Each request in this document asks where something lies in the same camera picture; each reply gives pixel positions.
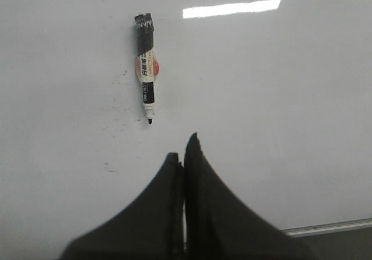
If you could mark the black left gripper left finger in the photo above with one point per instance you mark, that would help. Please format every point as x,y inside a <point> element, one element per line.
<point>151,227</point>

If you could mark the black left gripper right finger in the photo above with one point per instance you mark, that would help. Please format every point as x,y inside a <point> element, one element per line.
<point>220,225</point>

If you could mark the black and white whiteboard marker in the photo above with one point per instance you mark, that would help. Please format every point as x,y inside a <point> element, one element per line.
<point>147,66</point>

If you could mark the white glossy whiteboard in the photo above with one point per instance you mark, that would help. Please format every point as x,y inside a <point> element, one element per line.
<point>278,92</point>

